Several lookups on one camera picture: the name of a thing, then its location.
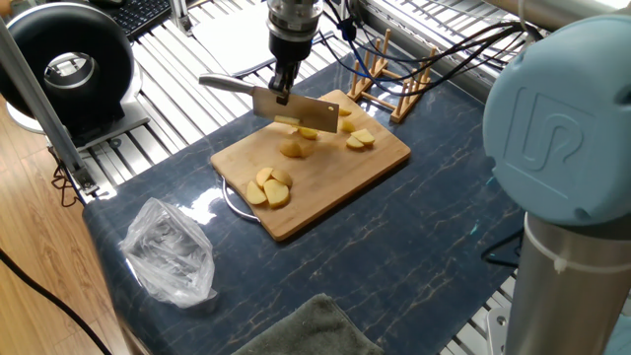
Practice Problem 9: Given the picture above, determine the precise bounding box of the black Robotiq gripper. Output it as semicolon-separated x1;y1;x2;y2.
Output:
268;34;316;107

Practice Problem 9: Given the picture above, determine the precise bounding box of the steel cleaver knife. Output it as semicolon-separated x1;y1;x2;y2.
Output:
198;73;340;134

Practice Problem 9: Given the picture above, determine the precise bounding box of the white paper pad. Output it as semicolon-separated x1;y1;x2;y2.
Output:
190;0;326;79

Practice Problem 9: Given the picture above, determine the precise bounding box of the potato half with skin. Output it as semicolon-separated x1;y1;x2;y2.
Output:
279;139;304;159

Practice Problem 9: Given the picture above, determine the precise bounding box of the wooden cutting board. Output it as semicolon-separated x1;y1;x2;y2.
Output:
210;89;412;243

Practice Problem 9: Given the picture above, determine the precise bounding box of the wooden peg rack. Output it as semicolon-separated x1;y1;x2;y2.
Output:
346;28;439;124

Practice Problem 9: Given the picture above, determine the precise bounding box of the black keyboard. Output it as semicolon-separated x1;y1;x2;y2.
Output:
105;0;174;39

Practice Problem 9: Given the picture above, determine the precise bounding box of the dark blue marbled mat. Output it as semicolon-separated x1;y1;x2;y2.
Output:
82;41;526;355

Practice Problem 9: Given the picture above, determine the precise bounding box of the clear plastic bag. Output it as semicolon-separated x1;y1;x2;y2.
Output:
119;197;218;310

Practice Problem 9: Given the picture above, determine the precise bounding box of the grey-green towel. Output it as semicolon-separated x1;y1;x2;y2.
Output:
231;293;386;355

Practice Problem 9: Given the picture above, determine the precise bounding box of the perforated aluminium plate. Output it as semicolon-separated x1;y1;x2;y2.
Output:
486;305;512;355

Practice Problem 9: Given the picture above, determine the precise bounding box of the black gripper cable bundle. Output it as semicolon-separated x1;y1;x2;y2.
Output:
319;0;543;98

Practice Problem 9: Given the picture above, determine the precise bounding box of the short aluminium post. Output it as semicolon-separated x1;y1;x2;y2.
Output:
170;0;194;36

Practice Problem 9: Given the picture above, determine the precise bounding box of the slanted aluminium post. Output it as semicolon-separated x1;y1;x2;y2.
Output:
0;19;100;196

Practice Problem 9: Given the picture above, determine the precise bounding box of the tangled black cable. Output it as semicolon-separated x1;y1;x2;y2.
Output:
50;147;84;208

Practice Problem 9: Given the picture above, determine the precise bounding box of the black ring-shaped device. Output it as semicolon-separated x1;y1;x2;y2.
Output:
0;2;152;152

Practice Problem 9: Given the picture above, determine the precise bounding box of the hanging black cable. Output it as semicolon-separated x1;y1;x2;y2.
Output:
480;229;525;269

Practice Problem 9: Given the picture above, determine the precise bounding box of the black floor cable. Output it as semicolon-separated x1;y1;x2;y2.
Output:
0;246;114;355

